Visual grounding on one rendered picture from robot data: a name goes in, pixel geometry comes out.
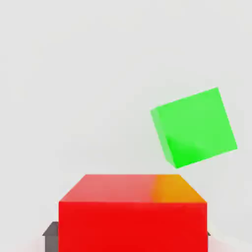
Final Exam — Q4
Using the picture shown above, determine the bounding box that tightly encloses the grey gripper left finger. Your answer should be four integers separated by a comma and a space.
41, 221, 60, 252

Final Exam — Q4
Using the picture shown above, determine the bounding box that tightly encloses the small red cube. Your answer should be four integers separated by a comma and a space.
58, 174, 209, 252

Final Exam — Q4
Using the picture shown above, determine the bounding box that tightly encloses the small green cube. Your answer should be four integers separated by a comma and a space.
150, 87, 238, 169

